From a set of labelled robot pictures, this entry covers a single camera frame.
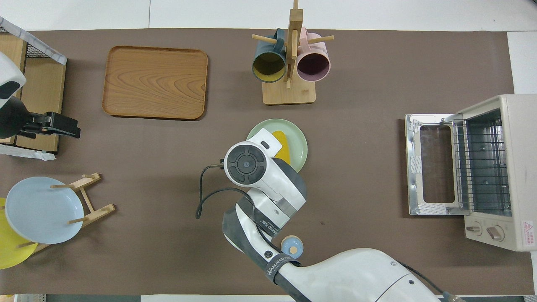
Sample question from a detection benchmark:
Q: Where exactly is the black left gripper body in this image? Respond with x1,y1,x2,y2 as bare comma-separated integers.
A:
0,96,31,141

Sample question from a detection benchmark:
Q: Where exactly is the yellow corn cob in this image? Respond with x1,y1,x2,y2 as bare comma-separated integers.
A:
272,131,291,165

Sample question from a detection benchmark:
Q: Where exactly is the pale green plate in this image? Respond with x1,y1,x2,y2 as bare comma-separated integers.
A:
246,119,308,173

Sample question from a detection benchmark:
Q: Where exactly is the glass oven door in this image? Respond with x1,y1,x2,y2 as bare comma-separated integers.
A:
405,113,468,216

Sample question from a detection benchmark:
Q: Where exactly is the cream toaster oven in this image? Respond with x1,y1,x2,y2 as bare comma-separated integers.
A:
405,94,537,252

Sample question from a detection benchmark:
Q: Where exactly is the light blue plate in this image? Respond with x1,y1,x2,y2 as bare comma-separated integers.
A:
5,177,84,245

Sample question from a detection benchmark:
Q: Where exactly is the wooden plate rack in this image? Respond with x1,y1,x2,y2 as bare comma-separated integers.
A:
17,172,116,254

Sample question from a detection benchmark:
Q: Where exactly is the wooden serving tray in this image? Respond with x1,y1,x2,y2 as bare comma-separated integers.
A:
102,45,209,121

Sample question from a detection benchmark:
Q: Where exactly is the yellow plate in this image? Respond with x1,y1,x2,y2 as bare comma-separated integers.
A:
0,197,38,270

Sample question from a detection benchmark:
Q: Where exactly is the dark blue mug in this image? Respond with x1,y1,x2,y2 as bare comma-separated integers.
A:
252,29,287,83

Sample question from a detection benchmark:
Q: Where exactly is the wooden mug rack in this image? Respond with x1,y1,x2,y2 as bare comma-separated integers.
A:
252,0,335,105

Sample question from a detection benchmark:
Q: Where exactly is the pink mug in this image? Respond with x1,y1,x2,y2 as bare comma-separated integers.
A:
296,27,331,82

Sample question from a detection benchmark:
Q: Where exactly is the brown table mat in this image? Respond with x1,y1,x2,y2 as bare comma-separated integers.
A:
0,29,534,296

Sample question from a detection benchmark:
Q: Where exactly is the wooden wire basket shelf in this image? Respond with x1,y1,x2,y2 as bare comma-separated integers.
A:
0,17,68,161

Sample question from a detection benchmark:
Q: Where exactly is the metal wire oven rack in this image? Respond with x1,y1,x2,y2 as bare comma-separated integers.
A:
452,119,512,211

